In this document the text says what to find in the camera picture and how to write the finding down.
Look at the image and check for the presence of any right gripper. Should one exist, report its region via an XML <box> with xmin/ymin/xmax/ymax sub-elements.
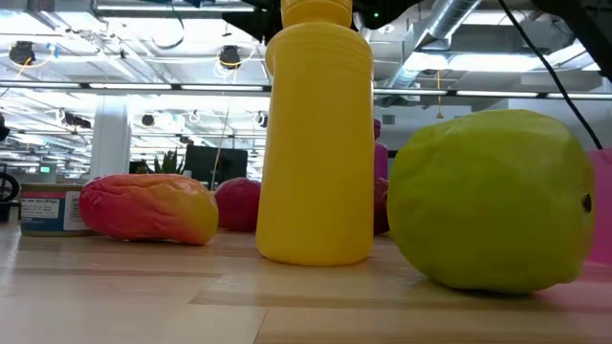
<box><xmin>221</xmin><ymin>0</ymin><xmax>425</xmax><ymax>45</ymax></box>

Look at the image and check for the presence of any yellow plastic bottle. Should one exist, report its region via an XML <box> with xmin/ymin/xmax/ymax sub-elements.
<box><xmin>254</xmin><ymin>0</ymin><xmax>376</xmax><ymax>268</ymax></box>

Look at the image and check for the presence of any purple plastic bottle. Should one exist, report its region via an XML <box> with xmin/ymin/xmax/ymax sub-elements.
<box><xmin>374</xmin><ymin>118</ymin><xmax>390</xmax><ymax>181</ymax></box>

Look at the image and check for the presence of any red toy apple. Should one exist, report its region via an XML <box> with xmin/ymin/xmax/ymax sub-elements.
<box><xmin>213</xmin><ymin>177</ymin><xmax>263</xmax><ymax>234</ymax></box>

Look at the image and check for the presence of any red-orange toy mango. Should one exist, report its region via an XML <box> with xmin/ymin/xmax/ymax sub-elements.
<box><xmin>78</xmin><ymin>173</ymin><xmax>220</xmax><ymax>247</ymax></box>

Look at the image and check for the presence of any dark red textured fruit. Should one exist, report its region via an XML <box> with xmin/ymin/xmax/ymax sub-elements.
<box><xmin>374</xmin><ymin>176</ymin><xmax>391</xmax><ymax>235</ymax></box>

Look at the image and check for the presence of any green toy apple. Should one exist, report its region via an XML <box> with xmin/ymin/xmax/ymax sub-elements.
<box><xmin>385</xmin><ymin>108</ymin><xmax>597</xmax><ymax>294</ymax></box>

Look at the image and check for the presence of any pink translucent plastic bin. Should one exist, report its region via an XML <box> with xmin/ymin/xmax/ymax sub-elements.
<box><xmin>583</xmin><ymin>146</ymin><xmax>612</xmax><ymax>267</ymax></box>

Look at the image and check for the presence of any black ceiling device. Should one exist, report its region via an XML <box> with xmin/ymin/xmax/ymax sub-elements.
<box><xmin>218</xmin><ymin>44</ymin><xmax>243</xmax><ymax>71</ymax></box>
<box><xmin>8</xmin><ymin>40</ymin><xmax>37</xmax><ymax>66</ymax></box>

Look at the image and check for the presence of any black computer monitor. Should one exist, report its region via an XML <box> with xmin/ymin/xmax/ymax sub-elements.
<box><xmin>185</xmin><ymin>144</ymin><xmax>249</xmax><ymax>186</ymax></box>

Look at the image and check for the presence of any potted succulent plant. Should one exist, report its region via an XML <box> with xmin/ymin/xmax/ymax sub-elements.
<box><xmin>136</xmin><ymin>148</ymin><xmax>186</xmax><ymax>176</ymax></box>

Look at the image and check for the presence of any white pillar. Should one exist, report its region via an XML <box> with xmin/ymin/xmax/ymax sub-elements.
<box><xmin>89</xmin><ymin>95</ymin><xmax>133</xmax><ymax>181</ymax></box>

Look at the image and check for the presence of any silver tin can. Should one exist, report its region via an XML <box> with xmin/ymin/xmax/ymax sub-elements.
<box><xmin>18</xmin><ymin>183</ymin><xmax>97</xmax><ymax>238</ymax></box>

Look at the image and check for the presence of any silver air duct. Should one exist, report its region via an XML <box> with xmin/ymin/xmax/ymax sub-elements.
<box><xmin>382</xmin><ymin>0</ymin><xmax>482</xmax><ymax>92</ymax></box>

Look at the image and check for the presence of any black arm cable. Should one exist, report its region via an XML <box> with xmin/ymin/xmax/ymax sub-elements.
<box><xmin>496</xmin><ymin>0</ymin><xmax>604</xmax><ymax>150</ymax></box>

